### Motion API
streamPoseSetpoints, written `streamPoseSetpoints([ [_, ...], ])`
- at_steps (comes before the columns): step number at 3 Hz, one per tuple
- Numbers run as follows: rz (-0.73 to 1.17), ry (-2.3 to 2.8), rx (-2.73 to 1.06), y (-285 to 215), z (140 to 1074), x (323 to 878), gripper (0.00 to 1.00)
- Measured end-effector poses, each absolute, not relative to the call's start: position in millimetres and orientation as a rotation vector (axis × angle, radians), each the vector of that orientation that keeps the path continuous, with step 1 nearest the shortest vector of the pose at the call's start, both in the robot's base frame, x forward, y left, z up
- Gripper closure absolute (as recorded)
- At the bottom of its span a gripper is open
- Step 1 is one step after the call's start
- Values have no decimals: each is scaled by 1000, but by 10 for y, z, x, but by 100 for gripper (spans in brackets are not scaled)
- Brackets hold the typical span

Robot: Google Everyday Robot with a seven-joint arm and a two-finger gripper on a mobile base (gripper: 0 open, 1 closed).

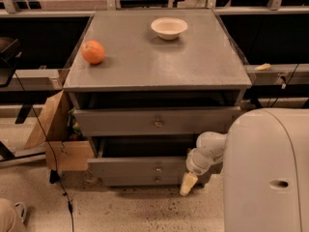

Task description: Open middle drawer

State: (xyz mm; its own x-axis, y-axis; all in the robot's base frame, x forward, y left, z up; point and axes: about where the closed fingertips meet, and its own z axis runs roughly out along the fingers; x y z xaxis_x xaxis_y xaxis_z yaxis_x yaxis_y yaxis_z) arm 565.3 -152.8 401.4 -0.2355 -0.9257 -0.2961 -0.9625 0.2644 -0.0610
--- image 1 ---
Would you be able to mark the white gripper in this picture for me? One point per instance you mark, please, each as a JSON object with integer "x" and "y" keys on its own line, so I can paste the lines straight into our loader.
{"x": 195, "y": 165}

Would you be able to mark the grey drawer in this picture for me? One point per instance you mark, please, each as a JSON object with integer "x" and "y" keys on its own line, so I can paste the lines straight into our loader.
{"x": 142, "y": 156}
{"x": 153, "y": 121}
{"x": 142, "y": 181}

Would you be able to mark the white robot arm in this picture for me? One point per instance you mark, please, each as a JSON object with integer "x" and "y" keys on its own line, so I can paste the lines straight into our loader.
{"x": 265, "y": 158}

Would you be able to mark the grey top drawer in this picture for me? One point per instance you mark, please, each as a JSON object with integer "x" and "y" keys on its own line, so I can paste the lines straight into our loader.
{"x": 153, "y": 121}

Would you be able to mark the grey bottom drawer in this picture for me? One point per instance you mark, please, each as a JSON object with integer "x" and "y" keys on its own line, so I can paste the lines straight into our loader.
{"x": 142, "y": 181}

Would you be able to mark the grey drawer cabinet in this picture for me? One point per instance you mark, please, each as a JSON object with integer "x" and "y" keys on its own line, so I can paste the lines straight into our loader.
{"x": 201, "y": 68}

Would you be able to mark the black table leg right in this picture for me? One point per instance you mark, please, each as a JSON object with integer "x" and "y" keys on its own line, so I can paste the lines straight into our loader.
{"x": 254, "y": 100}

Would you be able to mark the small yellow foam piece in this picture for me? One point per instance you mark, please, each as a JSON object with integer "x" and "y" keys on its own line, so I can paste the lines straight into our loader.
{"x": 262, "y": 67}

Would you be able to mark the brown cardboard box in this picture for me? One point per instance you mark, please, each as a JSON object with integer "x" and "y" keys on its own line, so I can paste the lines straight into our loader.
{"x": 52, "y": 132}

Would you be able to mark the white paper bowl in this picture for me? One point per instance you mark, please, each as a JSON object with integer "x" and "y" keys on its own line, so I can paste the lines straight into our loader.
{"x": 169, "y": 28}

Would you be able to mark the orange fruit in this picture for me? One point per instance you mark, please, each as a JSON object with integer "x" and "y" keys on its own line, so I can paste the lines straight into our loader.
{"x": 92, "y": 52}

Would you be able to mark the black chair left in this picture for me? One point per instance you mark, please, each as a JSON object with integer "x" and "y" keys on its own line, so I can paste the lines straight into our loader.
{"x": 10, "y": 51}

